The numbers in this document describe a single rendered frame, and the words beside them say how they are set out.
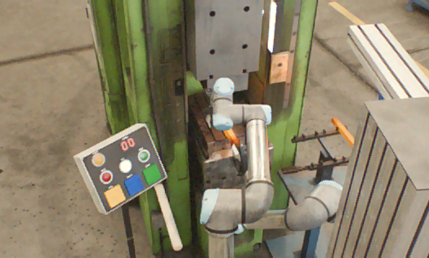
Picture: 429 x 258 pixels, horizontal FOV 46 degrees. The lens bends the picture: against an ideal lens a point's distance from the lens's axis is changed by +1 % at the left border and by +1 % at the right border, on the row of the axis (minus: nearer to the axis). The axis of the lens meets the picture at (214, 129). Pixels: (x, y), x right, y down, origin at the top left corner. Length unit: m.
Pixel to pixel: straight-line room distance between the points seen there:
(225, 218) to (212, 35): 0.85
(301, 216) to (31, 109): 3.11
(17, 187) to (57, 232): 0.56
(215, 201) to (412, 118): 0.80
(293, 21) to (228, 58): 0.40
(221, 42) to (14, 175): 2.27
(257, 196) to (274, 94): 1.07
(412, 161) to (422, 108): 0.17
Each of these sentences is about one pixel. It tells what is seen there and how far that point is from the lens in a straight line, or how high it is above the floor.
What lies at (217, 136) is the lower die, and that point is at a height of 0.99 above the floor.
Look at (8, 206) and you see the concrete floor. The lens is 3.78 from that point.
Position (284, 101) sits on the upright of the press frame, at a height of 1.04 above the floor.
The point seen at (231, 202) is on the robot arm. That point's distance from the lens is 1.65.
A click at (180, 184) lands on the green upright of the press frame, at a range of 2.85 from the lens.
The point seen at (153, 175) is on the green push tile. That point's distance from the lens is 2.32.
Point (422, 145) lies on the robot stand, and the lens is 0.99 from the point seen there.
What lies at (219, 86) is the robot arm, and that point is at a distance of 1.90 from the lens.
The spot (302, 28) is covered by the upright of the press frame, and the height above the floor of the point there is 1.46.
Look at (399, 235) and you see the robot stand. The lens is 0.99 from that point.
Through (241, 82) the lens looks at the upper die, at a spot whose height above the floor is 1.31.
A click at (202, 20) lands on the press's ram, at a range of 2.11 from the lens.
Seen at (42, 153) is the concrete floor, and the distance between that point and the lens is 4.11.
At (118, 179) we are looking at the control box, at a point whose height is 1.06.
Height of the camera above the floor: 2.64
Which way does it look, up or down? 40 degrees down
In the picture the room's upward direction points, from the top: straight up
